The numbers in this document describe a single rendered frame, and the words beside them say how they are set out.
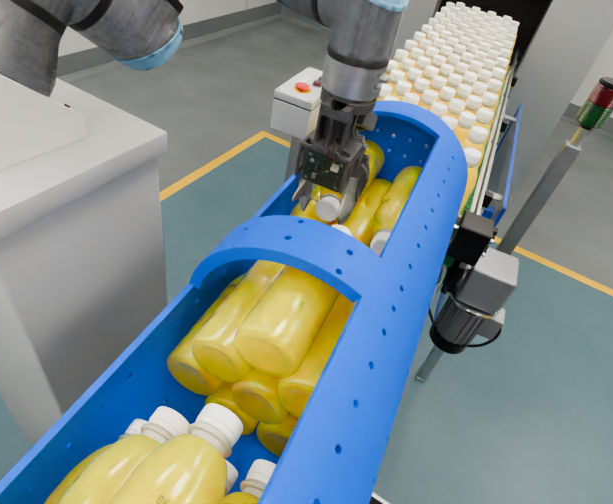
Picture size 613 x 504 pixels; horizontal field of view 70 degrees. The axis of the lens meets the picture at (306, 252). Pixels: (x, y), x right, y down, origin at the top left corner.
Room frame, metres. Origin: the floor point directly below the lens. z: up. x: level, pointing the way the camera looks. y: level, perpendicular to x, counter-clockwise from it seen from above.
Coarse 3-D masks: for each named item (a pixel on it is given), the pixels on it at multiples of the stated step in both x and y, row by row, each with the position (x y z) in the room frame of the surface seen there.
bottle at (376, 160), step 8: (368, 144) 0.74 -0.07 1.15; (376, 144) 0.75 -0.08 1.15; (368, 152) 0.71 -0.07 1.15; (376, 152) 0.73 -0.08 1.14; (376, 160) 0.71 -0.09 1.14; (384, 160) 0.75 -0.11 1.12; (376, 168) 0.70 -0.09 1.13; (376, 176) 0.71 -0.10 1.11; (368, 184) 0.65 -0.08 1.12; (320, 192) 0.61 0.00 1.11; (328, 192) 0.59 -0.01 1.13; (336, 192) 0.59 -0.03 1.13; (360, 200) 0.62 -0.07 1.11
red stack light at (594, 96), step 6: (600, 84) 1.07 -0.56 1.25; (594, 90) 1.08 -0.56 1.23; (600, 90) 1.06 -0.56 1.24; (606, 90) 1.05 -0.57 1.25; (612, 90) 1.05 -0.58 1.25; (588, 96) 1.09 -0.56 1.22; (594, 96) 1.07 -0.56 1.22; (600, 96) 1.06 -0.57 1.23; (606, 96) 1.05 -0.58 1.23; (612, 96) 1.05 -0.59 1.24; (594, 102) 1.06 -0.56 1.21; (600, 102) 1.05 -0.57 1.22; (606, 102) 1.05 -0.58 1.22; (612, 102) 1.05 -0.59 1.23; (612, 108) 1.05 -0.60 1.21
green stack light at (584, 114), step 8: (584, 104) 1.08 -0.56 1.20; (592, 104) 1.06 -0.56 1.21; (584, 112) 1.07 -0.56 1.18; (592, 112) 1.05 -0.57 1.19; (600, 112) 1.05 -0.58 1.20; (608, 112) 1.05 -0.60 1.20; (584, 120) 1.06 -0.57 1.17; (592, 120) 1.05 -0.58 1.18; (600, 120) 1.05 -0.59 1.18; (600, 128) 1.05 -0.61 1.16
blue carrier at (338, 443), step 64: (384, 128) 0.76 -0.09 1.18; (448, 128) 0.73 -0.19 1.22; (448, 192) 0.58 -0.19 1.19; (256, 256) 0.32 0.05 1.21; (320, 256) 0.32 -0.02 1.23; (384, 256) 0.36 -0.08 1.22; (192, 320) 0.34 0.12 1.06; (384, 320) 0.29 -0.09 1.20; (128, 384) 0.23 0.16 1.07; (320, 384) 0.19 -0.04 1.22; (384, 384) 0.23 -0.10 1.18; (64, 448) 0.15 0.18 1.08; (256, 448) 0.24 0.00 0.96; (320, 448) 0.14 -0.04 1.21; (384, 448) 0.19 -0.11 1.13
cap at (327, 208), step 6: (324, 198) 0.57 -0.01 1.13; (330, 198) 0.57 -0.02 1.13; (318, 204) 0.56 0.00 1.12; (324, 204) 0.56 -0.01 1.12; (330, 204) 0.56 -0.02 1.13; (336, 204) 0.56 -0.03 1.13; (318, 210) 0.56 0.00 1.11; (324, 210) 0.56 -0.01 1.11; (330, 210) 0.56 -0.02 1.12; (336, 210) 0.55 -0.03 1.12; (318, 216) 0.56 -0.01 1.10; (324, 216) 0.56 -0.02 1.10; (330, 216) 0.56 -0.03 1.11; (336, 216) 0.55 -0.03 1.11
